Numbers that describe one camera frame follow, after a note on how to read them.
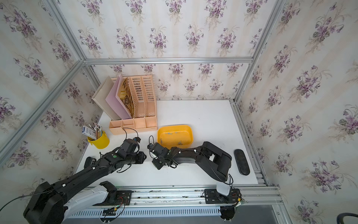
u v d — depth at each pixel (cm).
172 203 73
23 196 59
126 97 96
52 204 38
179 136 98
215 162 47
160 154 67
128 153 64
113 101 87
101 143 88
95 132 82
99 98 83
